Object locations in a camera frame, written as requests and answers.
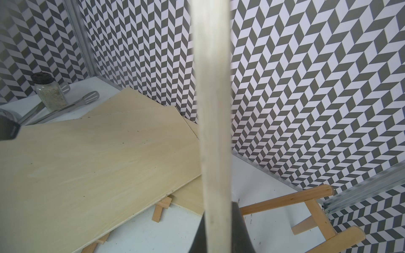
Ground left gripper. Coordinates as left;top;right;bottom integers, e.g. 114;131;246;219
0;109;21;141

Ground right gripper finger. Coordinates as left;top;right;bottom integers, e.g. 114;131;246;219
189;202;255;253

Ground wooden easel frame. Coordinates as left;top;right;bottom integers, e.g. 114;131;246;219
240;184;366;253

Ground plywood board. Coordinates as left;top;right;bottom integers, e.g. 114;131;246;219
1;106;201;253
84;88;204;216
190;1;232;253

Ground small wooden easel piece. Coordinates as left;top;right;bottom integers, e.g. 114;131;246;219
81;197;172;253

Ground glass spice jar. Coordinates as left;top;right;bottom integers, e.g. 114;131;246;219
31;72;68;112

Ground metal tongs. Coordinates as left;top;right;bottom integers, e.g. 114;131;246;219
17;83;100;125

